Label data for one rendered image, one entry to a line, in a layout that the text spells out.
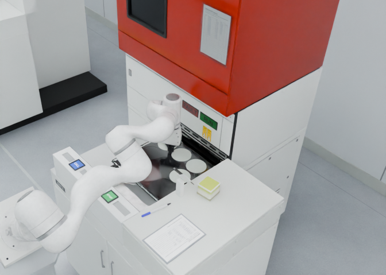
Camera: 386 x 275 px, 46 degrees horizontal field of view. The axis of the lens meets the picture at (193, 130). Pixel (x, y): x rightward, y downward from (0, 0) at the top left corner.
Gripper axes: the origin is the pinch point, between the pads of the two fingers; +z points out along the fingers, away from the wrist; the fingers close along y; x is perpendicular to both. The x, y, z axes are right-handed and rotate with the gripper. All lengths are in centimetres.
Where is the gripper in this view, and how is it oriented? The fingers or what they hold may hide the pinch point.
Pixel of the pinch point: (170, 149)
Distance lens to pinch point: 227.9
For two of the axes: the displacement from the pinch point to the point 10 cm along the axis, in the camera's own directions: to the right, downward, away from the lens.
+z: -0.5, 7.9, 6.1
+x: 2.4, -5.9, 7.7
